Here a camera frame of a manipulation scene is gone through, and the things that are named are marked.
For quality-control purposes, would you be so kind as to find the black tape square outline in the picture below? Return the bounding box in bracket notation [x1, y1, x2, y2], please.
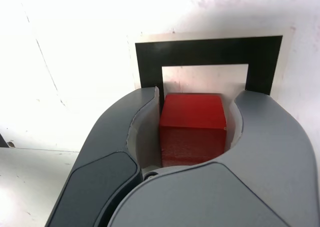
[134, 35, 284, 96]

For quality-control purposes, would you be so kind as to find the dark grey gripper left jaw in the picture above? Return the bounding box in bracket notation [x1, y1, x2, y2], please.
[44, 85, 167, 227]

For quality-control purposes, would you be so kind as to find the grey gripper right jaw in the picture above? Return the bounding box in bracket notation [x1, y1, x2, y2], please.
[106, 90, 320, 227]

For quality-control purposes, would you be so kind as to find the red cube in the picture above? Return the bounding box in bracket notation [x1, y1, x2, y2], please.
[158, 92, 228, 169]

